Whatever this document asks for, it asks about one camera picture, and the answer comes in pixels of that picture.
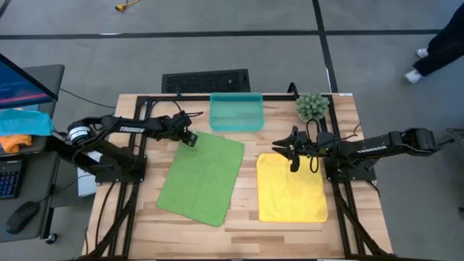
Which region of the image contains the black floor cable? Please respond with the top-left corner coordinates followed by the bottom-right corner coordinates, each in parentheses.
top-left (59, 88), bottom-right (117, 109)

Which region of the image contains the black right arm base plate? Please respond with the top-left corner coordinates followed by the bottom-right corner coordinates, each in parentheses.
top-left (324, 152), bottom-right (378, 182)

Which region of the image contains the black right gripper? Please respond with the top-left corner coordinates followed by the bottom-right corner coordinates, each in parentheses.
top-left (272, 125), bottom-right (317, 173)

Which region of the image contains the person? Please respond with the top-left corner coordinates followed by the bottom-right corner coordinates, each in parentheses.
top-left (403, 1), bottom-right (464, 85)

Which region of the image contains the black mesh box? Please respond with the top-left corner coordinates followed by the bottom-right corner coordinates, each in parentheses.
top-left (161, 68), bottom-right (251, 94)

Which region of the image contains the black aluminium table frame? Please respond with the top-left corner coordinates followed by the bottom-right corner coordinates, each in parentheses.
top-left (78, 93), bottom-right (398, 261)

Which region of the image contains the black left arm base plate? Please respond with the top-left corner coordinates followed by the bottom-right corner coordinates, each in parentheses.
top-left (94, 154), bottom-right (148, 183)

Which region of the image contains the yellow microfiber towel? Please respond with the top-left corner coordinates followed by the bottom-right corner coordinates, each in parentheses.
top-left (256, 152), bottom-right (329, 223)

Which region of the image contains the black computer mouse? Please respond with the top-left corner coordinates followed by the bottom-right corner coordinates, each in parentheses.
top-left (5, 201), bottom-right (40, 235)

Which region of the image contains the grey side desk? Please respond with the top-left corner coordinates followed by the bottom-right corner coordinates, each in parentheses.
top-left (0, 64), bottom-right (66, 243)

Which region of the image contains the yellow cable plug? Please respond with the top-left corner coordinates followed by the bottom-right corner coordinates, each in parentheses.
top-left (115, 0), bottom-right (141, 12)

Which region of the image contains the artificial green potted plant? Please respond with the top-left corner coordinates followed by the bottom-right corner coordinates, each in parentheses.
top-left (294, 90), bottom-right (331, 123)

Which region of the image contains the orange cloth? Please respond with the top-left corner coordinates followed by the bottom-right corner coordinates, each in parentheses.
top-left (0, 134), bottom-right (33, 154)

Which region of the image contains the green microfiber towel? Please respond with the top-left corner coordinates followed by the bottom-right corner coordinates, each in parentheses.
top-left (156, 130), bottom-right (245, 228)

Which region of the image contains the black diagonal bar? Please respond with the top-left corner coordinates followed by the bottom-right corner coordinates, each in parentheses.
top-left (46, 134), bottom-right (99, 174)

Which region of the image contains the white box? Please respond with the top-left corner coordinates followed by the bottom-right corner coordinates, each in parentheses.
top-left (77, 150), bottom-right (99, 198)

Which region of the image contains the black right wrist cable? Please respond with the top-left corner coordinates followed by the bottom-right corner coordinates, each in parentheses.
top-left (306, 118), bottom-right (322, 174)

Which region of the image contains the blue cloth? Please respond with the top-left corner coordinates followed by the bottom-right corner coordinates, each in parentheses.
top-left (0, 108), bottom-right (54, 137)

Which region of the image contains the teal plastic basket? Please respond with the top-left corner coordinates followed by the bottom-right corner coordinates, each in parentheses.
top-left (209, 91), bottom-right (265, 133)

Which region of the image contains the computer monitor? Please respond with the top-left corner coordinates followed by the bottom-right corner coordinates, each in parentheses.
top-left (0, 53), bottom-right (59, 110)

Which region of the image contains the black keyboard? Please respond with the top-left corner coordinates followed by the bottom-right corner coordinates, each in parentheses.
top-left (0, 159), bottom-right (23, 199)

